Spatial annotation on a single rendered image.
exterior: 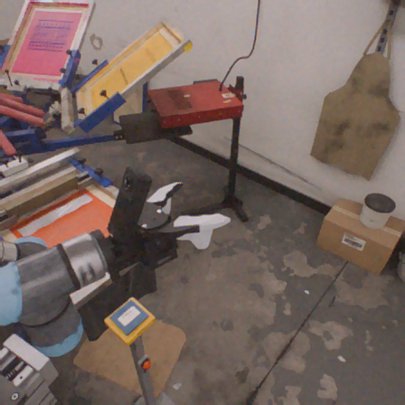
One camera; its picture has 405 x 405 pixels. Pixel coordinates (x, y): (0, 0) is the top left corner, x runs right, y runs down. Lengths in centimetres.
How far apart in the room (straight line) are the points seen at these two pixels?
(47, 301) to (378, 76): 237
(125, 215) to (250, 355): 187
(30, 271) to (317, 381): 199
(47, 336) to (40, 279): 11
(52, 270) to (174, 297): 200
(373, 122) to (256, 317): 156
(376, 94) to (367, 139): 32
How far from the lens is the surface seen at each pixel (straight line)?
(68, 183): 179
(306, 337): 241
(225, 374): 222
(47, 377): 103
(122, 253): 54
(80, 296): 135
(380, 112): 263
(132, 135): 232
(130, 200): 49
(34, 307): 52
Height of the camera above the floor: 205
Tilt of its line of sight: 40 degrees down
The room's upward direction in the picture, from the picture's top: straight up
